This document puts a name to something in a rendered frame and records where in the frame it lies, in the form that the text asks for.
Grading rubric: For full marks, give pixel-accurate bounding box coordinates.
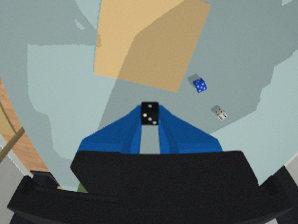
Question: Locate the blue die with white pips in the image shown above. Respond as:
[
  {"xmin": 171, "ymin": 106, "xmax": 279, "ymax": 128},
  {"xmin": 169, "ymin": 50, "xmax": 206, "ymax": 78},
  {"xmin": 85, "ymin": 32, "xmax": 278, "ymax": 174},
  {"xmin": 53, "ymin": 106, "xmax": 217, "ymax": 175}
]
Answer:
[{"xmin": 193, "ymin": 78, "xmax": 207, "ymax": 93}]

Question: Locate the tan flat mat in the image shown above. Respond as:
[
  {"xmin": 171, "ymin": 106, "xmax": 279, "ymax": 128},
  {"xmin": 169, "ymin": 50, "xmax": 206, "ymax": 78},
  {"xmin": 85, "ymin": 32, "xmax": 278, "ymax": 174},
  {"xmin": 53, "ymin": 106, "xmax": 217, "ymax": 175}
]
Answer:
[{"xmin": 94, "ymin": 0, "xmax": 211, "ymax": 92}]

